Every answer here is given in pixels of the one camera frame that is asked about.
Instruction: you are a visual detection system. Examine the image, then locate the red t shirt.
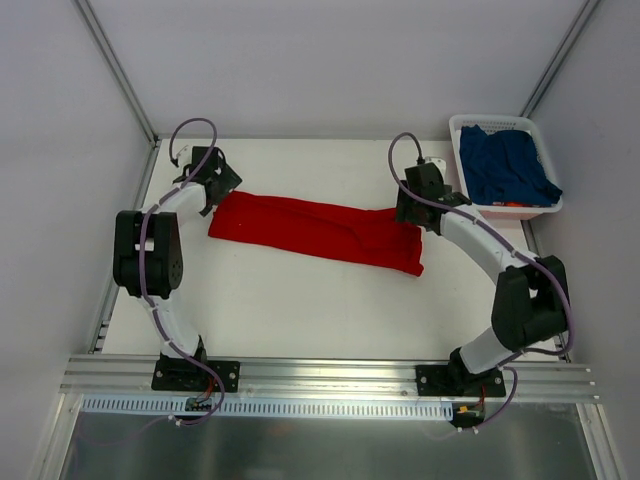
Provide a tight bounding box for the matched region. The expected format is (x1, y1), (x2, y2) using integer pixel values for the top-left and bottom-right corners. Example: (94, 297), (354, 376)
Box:
(208, 191), (424, 277)

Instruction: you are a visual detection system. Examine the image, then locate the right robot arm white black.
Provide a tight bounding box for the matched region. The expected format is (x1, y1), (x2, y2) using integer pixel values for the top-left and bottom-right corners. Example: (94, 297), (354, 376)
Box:
(396, 162), (570, 397)

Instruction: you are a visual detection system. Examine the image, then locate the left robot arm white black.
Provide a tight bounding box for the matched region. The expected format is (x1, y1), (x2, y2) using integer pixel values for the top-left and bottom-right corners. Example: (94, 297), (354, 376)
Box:
(113, 146), (242, 393)

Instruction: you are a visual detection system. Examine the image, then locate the blue t shirt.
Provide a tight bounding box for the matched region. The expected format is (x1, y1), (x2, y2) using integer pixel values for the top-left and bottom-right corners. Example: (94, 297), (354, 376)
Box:
(459, 125), (562, 208)

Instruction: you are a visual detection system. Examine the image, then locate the white plastic laundry basket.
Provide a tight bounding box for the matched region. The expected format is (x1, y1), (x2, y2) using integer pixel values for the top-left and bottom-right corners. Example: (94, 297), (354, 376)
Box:
(449, 114), (563, 220)

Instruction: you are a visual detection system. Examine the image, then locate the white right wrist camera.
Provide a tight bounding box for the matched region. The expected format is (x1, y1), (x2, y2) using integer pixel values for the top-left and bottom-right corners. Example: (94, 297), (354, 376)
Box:
(425, 157), (447, 176)

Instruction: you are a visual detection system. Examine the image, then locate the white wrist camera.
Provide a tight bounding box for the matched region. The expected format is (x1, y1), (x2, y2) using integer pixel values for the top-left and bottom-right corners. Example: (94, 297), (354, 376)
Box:
(173, 144), (191, 163)
(425, 157), (447, 176)

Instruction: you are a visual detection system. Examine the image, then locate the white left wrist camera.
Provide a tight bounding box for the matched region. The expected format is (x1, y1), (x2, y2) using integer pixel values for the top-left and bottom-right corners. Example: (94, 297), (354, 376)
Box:
(173, 144), (191, 163)

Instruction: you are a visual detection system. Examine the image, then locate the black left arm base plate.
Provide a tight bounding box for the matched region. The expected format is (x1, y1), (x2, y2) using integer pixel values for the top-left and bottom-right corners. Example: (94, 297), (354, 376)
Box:
(151, 356), (241, 393)

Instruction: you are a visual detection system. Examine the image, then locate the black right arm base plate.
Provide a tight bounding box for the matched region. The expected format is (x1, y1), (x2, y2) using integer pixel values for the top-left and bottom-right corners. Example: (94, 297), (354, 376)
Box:
(415, 364), (506, 398)

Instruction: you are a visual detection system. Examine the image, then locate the white slotted cable duct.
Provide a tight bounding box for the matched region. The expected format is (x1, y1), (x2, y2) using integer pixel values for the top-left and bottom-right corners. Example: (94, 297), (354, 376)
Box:
(81, 394), (454, 421)

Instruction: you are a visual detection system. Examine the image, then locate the aluminium mounting rail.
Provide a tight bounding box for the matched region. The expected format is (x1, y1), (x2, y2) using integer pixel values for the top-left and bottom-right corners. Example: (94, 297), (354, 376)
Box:
(60, 354), (602, 404)

